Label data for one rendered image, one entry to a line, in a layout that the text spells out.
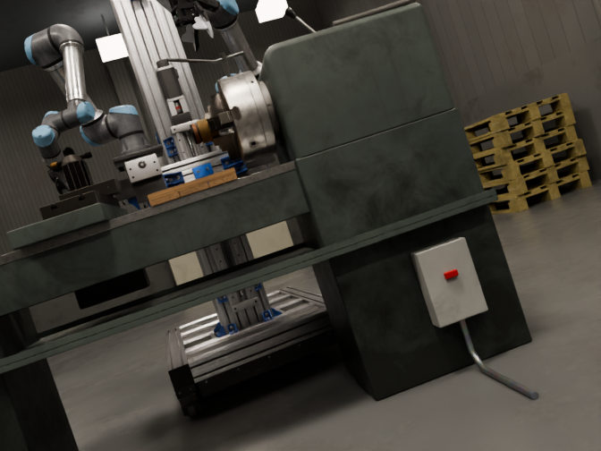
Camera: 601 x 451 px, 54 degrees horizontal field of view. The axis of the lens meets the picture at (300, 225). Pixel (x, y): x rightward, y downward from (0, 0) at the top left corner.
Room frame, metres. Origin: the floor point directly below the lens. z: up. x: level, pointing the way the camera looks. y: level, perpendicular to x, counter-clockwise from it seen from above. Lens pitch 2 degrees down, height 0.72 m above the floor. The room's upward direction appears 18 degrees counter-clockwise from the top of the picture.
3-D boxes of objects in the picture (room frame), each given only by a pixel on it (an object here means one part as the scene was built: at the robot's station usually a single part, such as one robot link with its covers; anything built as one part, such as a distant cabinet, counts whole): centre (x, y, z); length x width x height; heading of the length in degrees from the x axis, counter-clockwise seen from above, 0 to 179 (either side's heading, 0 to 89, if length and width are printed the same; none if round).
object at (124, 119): (2.71, 0.61, 1.33); 0.13 x 0.12 x 0.14; 77
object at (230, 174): (2.15, 0.32, 0.89); 0.36 x 0.30 x 0.04; 7
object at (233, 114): (2.09, 0.14, 1.08); 0.12 x 0.11 x 0.05; 8
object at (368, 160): (2.26, -0.32, 0.43); 0.60 x 0.48 x 0.86; 97
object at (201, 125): (2.17, 0.22, 1.08); 0.09 x 0.09 x 0.09; 7
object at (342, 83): (2.26, -0.32, 1.06); 0.59 x 0.48 x 0.39; 97
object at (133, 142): (2.71, 0.60, 1.21); 0.15 x 0.15 x 0.10
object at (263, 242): (9.64, 1.29, 0.41); 2.19 x 1.82 x 0.82; 13
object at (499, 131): (6.20, -2.28, 0.46); 1.31 x 0.90 x 0.93; 13
